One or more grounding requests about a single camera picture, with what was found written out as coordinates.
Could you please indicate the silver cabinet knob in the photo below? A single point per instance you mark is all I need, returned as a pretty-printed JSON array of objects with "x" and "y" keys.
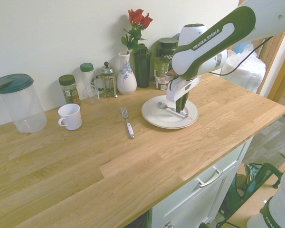
[{"x": 168, "y": 224}]

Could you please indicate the white cabinet drawer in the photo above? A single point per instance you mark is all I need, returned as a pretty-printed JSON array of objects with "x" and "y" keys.
[{"x": 192, "y": 202}]

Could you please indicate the black shaker bottle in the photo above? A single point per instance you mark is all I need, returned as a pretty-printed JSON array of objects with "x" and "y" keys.
[{"x": 142, "y": 69}]

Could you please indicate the small clear plastic cup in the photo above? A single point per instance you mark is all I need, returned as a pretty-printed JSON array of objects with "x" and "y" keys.
[{"x": 93, "y": 95}]

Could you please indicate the white plate with gold rim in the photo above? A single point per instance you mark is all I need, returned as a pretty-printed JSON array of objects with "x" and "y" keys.
[{"x": 156, "y": 116}]

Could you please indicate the translucent plastic bag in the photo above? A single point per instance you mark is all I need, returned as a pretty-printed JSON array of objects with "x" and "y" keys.
[{"x": 247, "y": 71}]

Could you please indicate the spice jar with green lid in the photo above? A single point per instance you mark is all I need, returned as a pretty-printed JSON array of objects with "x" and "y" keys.
[{"x": 70, "y": 91}]

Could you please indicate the green clamp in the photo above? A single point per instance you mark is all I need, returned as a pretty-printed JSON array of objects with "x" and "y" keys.
[{"x": 263, "y": 172}]

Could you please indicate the clear bottle with green lid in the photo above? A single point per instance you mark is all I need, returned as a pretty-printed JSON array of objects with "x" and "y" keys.
[{"x": 88, "y": 73}]

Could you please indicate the wooden door frame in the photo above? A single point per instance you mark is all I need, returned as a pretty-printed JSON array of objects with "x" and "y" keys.
[{"x": 275, "y": 71}]

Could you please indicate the green oatmeal cup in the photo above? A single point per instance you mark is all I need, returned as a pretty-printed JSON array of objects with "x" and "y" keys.
[{"x": 161, "y": 67}]

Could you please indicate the glass French press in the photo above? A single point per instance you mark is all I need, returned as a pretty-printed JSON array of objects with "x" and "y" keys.
[{"x": 108, "y": 80}]

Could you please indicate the white vase with blue print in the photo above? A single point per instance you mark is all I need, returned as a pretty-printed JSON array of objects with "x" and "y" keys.
[{"x": 126, "y": 80}]

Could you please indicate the red roses with green leaves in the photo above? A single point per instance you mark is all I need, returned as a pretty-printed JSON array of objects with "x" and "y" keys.
[{"x": 139, "y": 21}]

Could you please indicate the round clear container teal lid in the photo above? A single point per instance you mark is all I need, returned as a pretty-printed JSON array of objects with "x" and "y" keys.
[{"x": 19, "y": 104}]

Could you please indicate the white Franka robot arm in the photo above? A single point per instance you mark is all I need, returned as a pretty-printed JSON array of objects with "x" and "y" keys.
[{"x": 204, "y": 54}]

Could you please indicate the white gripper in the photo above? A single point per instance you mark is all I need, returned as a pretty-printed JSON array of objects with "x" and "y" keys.
[{"x": 178, "y": 89}]

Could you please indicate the black protein powder tub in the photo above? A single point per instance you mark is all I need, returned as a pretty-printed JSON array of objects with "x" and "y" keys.
[{"x": 166, "y": 48}]

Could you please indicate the white mug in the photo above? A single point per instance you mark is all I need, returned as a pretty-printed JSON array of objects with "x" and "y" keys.
[{"x": 71, "y": 117}]

